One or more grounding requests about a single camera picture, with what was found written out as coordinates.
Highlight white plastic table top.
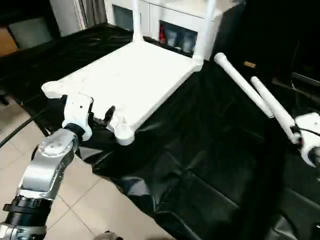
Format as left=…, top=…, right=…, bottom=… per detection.
left=40, top=41, right=204, bottom=146

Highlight black work mat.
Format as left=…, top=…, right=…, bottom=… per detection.
left=0, top=22, right=320, bottom=240

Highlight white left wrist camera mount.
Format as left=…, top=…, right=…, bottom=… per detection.
left=61, top=92, right=95, bottom=141

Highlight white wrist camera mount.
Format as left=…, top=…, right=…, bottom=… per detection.
left=293, top=112, right=320, bottom=168
left=61, top=92, right=95, bottom=141

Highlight white glass door cabinet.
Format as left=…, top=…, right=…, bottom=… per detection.
left=104, top=0, right=224, bottom=61

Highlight black robot foot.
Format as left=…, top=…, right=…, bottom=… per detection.
left=99, top=231, right=122, bottom=240

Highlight beige curtain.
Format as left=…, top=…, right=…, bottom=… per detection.
left=49, top=0, right=108, bottom=36

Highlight white plastic table leg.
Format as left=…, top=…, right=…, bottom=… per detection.
left=192, top=0, right=217, bottom=72
left=213, top=52, right=276, bottom=119
left=250, top=76, right=302, bottom=145
left=131, top=0, right=145, bottom=45

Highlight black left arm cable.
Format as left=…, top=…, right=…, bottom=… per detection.
left=0, top=116, right=35, bottom=148

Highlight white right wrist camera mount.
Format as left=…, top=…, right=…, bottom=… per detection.
left=293, top=112, right=320, bottom=168

